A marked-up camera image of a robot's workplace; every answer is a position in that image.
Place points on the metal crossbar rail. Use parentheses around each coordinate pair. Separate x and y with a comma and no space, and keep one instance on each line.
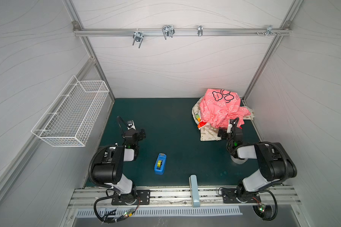
(179,32)

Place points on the metal u-bolt hook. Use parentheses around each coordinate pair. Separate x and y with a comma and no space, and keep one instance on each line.
(168,31)
(138,38)

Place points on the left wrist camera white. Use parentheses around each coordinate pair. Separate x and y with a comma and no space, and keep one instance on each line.
(131,125)

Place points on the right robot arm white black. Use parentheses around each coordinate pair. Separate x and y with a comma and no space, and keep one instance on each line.
(274,164)

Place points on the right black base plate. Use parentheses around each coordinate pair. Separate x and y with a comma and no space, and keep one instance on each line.
(230,195)

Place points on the metal u-bolt hook left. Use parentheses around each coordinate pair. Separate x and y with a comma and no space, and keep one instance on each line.
(138,38)

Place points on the white vent strip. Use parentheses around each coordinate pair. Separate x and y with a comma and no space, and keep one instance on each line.
(208,211)

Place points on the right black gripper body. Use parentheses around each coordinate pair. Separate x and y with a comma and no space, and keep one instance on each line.
(226,133)

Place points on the red multicolour cloth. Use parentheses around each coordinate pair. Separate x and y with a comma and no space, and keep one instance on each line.
(201,123)

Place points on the metal u-bolt hook middle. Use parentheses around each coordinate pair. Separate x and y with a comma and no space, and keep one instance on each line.
(168,31)

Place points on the metal bracket hook right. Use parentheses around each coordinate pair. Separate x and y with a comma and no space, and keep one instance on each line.
(268,32)

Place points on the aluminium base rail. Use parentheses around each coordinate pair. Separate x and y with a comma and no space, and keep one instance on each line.
(179,196)

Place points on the pink patterned cloth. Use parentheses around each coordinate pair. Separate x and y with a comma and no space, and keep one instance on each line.
(219,106)

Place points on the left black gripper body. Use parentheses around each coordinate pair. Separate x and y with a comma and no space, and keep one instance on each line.
(140,134)

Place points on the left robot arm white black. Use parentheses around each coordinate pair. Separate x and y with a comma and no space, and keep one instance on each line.
(106,166)

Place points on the white wire basket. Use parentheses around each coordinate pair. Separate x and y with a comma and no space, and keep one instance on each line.
(70,119)

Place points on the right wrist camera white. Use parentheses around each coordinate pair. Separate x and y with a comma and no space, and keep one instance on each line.
(231,126)

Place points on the blue tape dispenser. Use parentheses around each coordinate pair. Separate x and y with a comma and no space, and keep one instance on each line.
(159,167)

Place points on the clear tape roll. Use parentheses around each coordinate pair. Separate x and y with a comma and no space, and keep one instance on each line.
(238,160)

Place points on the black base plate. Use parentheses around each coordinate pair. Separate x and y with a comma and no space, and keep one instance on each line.
(230,195)
(141,197)

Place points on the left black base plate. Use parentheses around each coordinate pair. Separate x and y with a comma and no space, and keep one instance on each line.
(141,197)

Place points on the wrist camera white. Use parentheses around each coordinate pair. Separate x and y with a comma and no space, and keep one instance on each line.
(231,126)
(131,125)

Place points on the light blue block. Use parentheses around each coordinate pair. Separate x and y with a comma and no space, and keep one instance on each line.
(194,191)

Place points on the small metal hook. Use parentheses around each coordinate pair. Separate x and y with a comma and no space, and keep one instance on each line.
(200,30)

